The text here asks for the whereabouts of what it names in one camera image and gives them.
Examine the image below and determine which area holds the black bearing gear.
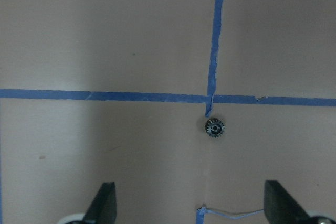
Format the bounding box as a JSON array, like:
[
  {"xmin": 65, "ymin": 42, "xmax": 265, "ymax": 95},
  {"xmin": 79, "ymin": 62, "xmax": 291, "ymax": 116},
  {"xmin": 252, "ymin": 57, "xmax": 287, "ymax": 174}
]
[{"xmin": 205, "ymin": 118, "xmax": 225, "ymax": 138}]

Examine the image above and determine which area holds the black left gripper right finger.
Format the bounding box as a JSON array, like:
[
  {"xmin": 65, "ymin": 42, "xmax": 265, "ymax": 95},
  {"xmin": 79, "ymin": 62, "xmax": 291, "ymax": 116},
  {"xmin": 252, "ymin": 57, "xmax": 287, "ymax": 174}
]
[{"xmin": 264, "ymin": 180, "xmax": 309, "ymax": 224}]

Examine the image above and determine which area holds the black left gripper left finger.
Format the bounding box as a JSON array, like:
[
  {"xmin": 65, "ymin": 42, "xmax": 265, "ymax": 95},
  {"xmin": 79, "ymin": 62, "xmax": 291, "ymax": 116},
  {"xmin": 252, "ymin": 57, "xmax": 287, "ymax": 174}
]
[{"xmin": 81, "ymin": 182, "xmax": 117, "ymax": 224}]

